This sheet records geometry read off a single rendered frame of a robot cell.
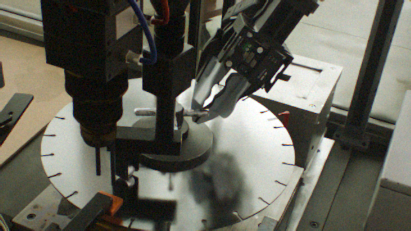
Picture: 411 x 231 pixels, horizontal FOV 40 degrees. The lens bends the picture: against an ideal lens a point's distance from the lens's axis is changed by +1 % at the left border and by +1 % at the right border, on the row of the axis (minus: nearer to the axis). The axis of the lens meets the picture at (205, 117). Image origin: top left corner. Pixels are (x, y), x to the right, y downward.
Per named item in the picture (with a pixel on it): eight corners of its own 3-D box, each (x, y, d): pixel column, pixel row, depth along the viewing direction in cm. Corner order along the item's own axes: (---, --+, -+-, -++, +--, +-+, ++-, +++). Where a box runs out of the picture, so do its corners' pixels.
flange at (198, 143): (226, 133, 76) (228, 119, 75) (185, 178, 68) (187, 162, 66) (157, 108, 80) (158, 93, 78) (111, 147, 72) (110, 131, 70)
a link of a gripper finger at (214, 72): (174, 124, 68) (216, 63, 65) (174, 106, 73) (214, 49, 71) (195, 136, 69) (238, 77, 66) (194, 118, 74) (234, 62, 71)
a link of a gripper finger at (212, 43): (185, 75, 70) (225, 18, 67) (185, 71, 72) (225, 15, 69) (216, 94, 71) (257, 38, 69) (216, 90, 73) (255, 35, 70)
